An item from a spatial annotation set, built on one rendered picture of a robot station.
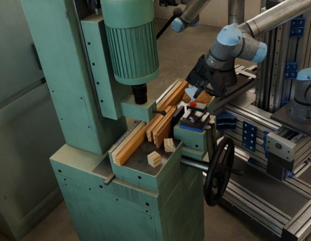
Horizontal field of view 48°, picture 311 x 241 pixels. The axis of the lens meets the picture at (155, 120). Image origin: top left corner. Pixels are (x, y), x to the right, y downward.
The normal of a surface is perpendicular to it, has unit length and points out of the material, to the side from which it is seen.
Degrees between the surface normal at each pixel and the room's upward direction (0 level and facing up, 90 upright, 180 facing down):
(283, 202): 0
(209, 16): 90
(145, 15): 90
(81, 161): 0
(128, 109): 90
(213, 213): 0
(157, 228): 90
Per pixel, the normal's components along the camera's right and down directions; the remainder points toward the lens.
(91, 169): -0.10, -0.80
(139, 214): -0.49, 0.55
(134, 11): 0.33, 0.53
